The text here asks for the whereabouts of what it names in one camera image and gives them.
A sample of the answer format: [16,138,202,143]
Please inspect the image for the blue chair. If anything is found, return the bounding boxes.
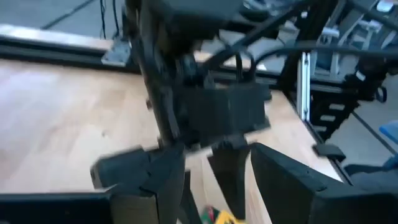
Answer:
[378,120,398,170]

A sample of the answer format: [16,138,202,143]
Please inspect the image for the black metal table frame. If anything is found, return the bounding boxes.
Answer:
[0,0,354,184]

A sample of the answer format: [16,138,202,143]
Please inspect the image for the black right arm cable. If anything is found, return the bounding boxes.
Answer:
[201,40,398,82]

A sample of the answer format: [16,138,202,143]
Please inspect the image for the black plastic foot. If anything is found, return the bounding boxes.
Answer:
[312,142,346,163]

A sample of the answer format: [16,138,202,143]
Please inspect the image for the yellow crayon box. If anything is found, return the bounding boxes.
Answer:
[200,204,247,224]

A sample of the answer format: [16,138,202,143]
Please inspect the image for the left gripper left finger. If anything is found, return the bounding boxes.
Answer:
[90,143,187,224]

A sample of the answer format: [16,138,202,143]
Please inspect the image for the silver aluminium post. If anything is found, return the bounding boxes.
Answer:
[296,51,312,123]

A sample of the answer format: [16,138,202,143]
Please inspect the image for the black hanging cable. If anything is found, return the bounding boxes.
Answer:
[98,0,107,40]

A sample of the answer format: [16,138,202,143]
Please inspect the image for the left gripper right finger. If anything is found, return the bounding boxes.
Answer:
[250,142,326,224]

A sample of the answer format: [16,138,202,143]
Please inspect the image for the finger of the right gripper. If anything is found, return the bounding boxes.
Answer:
[177,169,203,224]
[206,136,251,220]

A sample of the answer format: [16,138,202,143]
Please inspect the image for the silver corner bracket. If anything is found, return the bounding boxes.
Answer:
[101,39,133,68]

